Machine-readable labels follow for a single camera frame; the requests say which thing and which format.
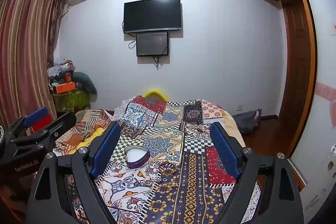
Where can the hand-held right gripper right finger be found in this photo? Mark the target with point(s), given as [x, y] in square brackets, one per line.
[225, 153]

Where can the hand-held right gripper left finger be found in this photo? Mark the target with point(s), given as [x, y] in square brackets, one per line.
[105, 150]

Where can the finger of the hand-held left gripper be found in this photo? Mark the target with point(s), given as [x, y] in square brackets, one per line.
[61, 123]
[36, 114]

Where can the white round tray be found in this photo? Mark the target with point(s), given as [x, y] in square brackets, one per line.
[136, 154]

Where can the red object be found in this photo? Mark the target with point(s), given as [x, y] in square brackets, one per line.
[43, 123]

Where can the yellow cloth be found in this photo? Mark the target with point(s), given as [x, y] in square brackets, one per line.
[92, 138]

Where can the green bag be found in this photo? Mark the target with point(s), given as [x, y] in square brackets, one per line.
[71, 102]

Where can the striped orange bedsheet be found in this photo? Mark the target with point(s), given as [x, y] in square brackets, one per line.
[86, 119]

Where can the orange box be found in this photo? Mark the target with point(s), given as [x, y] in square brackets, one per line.
[64, 87]

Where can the dark bag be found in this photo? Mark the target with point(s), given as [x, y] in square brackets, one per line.
[246, 121]

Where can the pile of bags and clothes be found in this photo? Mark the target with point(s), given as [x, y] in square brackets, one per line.
[59, 67]

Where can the colourful patchwork blanket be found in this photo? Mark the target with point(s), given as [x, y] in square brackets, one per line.
[170, 140]

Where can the striped red curtain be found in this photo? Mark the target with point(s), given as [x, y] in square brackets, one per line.
[23, 43]

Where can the yellow plush cushion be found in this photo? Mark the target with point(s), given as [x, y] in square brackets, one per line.
[151, 92]

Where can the wooden door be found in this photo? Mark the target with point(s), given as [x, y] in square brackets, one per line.
[296, 69]

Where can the white sliding wardrobe door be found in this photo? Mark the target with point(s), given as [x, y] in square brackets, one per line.
[323, 61]

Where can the small black wall monitor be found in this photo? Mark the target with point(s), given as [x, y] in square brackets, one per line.
[152, 44]

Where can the black wall television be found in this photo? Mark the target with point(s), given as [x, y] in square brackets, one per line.
[152, 15]

